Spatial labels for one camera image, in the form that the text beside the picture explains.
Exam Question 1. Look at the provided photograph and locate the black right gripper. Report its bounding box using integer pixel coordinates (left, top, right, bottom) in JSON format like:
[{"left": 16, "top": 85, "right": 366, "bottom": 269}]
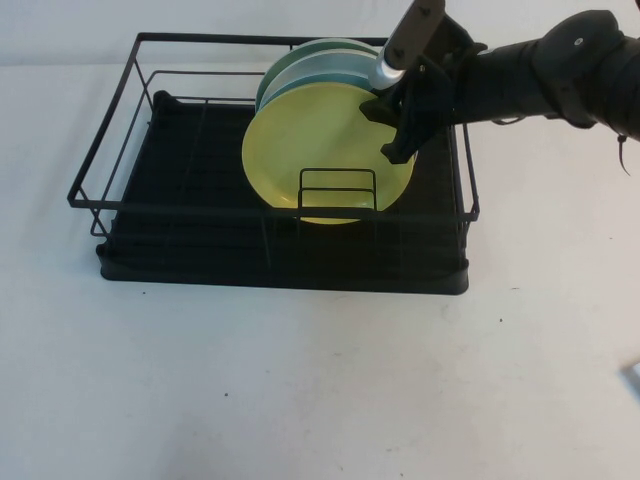
[{"left": 359, "top": 14, "right": 489, "bottom": 166}]

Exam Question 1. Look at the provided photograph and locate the yellow-green round plate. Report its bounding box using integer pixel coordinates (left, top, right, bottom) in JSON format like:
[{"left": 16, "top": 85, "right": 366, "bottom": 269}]
[{"left": 241, "top": 82, "right": 417, "bottom": 225}]

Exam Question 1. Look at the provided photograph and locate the light blue round plate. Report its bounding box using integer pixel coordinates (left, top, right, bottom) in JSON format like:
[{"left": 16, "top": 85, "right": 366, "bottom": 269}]
[{"left": 257, "top": 49, "right": 384, "bottom": 119}]

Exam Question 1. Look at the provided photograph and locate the teal green round plate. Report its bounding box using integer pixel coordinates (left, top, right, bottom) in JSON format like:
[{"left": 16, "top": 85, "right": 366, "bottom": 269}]
[{"left": 254, "top": 38, "right": 386, "bottom": 114}]

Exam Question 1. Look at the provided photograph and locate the black plastic drip tray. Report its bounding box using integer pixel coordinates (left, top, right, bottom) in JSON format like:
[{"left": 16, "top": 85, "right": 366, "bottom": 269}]
[{"left": 94, "top": 89, "right": 471, "bottom": 297}]

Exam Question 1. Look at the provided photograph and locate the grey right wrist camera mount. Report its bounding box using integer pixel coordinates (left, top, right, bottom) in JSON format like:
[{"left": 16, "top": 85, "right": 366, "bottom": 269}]
[{"left": 368, "top": 0, "right": 446, "bottom": 92}]

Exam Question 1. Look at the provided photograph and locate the black wire dish rack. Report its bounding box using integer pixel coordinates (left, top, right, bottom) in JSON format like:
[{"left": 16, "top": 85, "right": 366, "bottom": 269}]
[{"left": 64, "top": 32, "right": 481, "bottom": 266}]

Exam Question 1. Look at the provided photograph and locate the black cable tie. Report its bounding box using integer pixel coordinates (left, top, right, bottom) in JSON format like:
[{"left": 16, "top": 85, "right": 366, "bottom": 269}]
[{"left": 615, "top": 132, "right": 634, "bottom": 179}]

